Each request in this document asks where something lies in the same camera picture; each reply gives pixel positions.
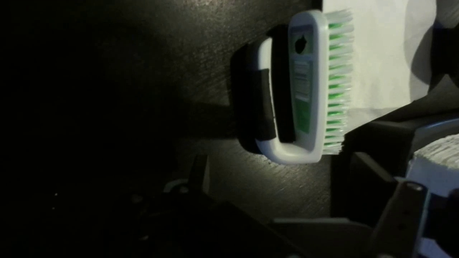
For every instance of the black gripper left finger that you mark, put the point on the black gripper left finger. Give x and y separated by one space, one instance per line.
191 224

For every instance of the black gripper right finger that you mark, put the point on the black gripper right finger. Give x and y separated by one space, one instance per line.
399 219

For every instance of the white green scrub brush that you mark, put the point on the white green scrub brush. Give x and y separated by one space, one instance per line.
306 86

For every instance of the black bowl white inside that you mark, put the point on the black bowl white inside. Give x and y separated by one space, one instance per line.
438 159

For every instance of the flat white napkin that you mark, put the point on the flat white napkin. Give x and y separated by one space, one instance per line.
378 52

